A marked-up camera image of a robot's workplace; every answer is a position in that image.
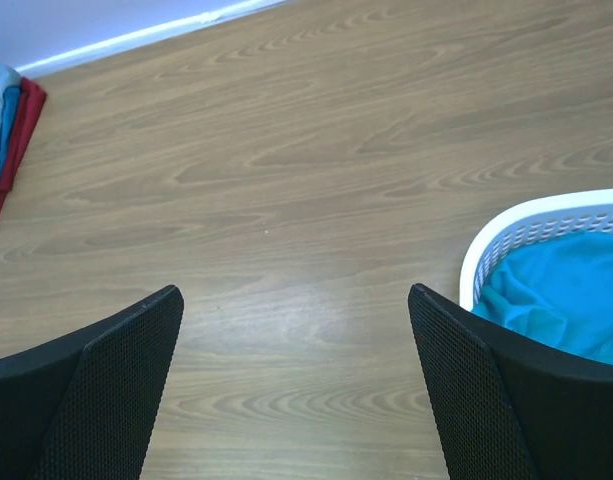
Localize white perforated laundry basket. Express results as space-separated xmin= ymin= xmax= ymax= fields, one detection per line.
xmin=459 ymin=189 xmax=613 ymax=310

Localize folded dark blue t-shirt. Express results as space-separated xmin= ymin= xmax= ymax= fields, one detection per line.
xmin=0 ymin=86 xmax=21 ymax=178

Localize teal t-shirt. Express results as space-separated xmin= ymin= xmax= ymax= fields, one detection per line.
xmin=472 ymin=233 xmax=613 ymax=365

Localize folded red t-shirt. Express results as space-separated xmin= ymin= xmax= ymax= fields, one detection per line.
xmin=0 ymin=77 xmax=47 ymax=213

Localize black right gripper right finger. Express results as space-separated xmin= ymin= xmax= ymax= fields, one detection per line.
xmin=408 ymin=283 xmax=613 ymax=479

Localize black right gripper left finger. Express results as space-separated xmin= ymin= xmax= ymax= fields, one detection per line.
xmin=0 ymin=285 xmax=184 ymax=480

